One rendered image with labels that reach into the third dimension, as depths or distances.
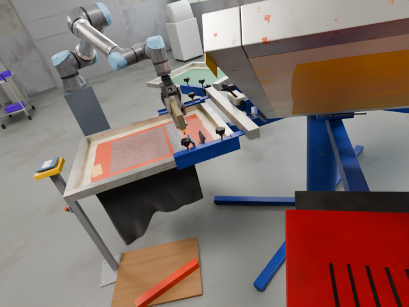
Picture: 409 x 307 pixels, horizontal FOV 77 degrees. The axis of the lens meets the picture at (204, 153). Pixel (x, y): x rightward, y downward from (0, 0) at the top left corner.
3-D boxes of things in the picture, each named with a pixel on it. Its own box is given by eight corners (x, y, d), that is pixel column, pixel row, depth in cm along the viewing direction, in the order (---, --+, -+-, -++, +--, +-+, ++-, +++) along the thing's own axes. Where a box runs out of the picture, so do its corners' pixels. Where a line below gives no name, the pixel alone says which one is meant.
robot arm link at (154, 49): (154, 35, 120) (165, 34, 115) (160, 59, 126) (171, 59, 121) (140, 40, 116) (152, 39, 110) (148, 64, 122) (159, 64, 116)
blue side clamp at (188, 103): (161, 123, 160) (158, 112, 157) (160, 120, 164) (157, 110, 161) (207, 109, 164) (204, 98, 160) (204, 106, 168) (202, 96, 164)
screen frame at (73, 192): (67, 203, 108) (62, 197, 106) (84, 142, 157) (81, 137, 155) (240, 145, 118) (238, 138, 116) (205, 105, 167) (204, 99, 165)
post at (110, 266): (100, 287, 180) (20, 183, 129) (102, 261, 199) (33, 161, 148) (131, 276, 183) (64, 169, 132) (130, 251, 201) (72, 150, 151)
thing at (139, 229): (128, 246, 137) (94, 186, 115) (128, 240, 141) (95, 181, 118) (209, 216, 143) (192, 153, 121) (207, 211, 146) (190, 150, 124)
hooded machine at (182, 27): (174, 60, 758) (159, 5, 682) (192, 54, 778) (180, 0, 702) (184, 63, 700) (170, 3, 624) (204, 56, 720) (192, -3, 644)
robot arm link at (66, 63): (56, 77, 168) (45, 55, 161) (75, 69, 176) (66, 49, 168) (64, 77, 160) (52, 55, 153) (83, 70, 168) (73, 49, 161)
